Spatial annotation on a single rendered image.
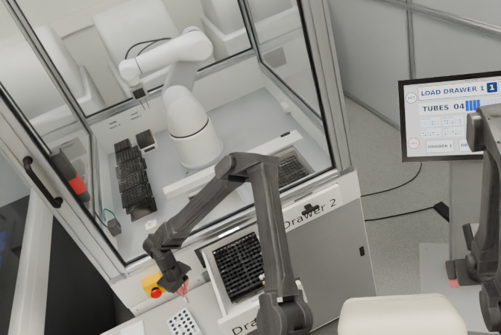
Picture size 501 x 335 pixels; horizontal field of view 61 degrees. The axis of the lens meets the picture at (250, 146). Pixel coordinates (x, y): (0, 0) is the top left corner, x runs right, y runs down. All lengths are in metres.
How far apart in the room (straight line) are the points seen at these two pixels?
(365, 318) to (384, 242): 1.88
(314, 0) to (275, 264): 0.77
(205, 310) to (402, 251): 1.33
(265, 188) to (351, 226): 0.95
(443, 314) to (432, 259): 1.75
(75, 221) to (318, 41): 0.96
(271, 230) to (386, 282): 1.60
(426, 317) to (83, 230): 1.08
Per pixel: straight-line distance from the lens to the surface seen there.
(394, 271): 2.56
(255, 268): 1.54
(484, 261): 1.05
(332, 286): 2.13
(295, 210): 1.67
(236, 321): 1.45
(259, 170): 1.01
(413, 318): 0.81
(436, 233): 2.72
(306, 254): 1.89
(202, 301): 1.72
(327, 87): 1.46
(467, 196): 1.99
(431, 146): 1.70
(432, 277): 2.49
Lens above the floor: 2.09
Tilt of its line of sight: 35 degrees down
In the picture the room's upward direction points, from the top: 19 degrees counter-clockwise
